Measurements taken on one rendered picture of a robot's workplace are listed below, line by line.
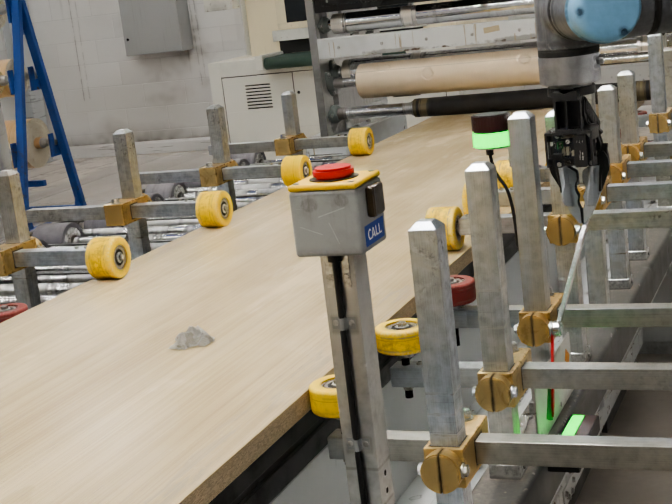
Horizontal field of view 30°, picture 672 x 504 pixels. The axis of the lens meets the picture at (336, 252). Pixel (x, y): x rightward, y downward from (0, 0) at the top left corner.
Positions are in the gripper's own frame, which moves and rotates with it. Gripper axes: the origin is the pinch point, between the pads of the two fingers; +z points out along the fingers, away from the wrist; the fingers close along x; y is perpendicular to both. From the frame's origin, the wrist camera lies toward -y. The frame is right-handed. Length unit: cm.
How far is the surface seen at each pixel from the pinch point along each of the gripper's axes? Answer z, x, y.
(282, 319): 11.2, -44.5, 18.1
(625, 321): 17.2, 5.3, 0.3
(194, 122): 77, -531, -857
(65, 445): 11, -50, 71
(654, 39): -15, -7, -145
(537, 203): -2.8, -6.0, 4.3
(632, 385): 18.7, 10.0, 25.3
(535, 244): 3.5, -6.8, 4.6
